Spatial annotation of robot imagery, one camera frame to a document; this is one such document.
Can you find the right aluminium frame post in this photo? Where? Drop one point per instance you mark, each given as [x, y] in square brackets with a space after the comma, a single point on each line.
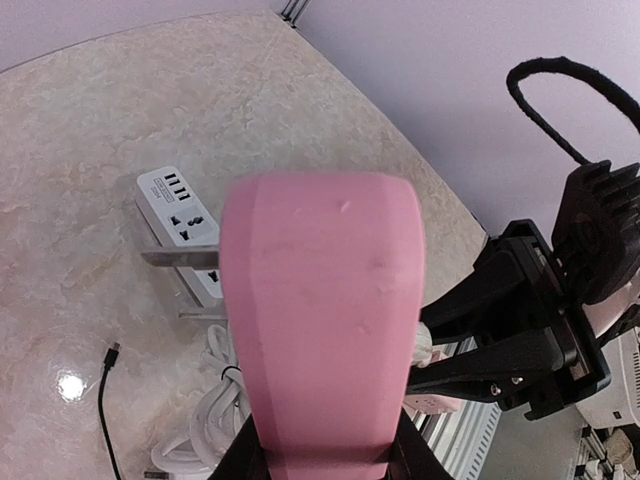
[293, 10]

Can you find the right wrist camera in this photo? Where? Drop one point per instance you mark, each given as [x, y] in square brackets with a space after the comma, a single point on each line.
[596, 242]

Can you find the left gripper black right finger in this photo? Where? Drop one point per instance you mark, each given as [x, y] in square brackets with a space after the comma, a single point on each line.
[410, 457]

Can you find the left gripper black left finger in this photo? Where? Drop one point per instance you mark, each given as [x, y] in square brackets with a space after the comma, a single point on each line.
[245, 458]

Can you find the white power strip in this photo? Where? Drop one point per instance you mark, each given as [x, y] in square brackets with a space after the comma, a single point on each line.
[177, 217]

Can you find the pink triangular socket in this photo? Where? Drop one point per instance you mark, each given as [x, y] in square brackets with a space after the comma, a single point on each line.
[323, 277]

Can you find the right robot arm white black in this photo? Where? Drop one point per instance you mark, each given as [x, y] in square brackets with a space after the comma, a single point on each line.
[614, 94]

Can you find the front aluminium rail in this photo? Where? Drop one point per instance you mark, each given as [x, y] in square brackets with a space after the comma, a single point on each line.
[461, 440]

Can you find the pink cube socket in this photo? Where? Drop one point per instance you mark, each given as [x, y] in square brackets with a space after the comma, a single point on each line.
[431, 404]

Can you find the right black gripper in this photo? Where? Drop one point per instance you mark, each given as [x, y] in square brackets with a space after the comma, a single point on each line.
[517, 302]

